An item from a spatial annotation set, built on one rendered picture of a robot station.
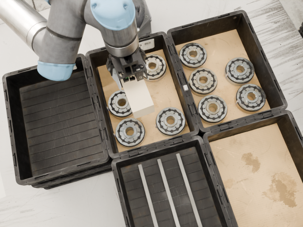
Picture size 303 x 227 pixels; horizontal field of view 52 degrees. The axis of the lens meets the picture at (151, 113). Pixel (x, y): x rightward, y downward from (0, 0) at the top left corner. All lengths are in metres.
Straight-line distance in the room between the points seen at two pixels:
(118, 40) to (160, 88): 0.55
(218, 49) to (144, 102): 0.49
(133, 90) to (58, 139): 0.41
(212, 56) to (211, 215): 0.58
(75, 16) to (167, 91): 0.59
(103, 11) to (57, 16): 0.12
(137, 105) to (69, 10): 0.32
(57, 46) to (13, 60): 0.85
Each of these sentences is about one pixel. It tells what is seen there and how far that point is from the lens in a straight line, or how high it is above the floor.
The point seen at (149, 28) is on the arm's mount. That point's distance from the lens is 1.34.
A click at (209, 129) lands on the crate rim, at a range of 1.00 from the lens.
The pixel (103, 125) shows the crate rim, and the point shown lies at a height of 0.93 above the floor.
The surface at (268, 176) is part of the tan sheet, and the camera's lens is 1.11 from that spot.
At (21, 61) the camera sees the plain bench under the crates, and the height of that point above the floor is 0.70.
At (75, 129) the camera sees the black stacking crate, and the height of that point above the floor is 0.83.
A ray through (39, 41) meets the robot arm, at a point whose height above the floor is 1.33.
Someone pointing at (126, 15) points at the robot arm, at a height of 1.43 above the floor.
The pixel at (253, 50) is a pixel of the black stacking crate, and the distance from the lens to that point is 1.18.
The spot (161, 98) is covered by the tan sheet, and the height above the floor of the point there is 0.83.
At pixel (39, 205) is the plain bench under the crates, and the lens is 1.28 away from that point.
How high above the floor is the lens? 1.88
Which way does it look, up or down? 72 degrees down
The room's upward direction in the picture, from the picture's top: 9 degrees counter-clockwise
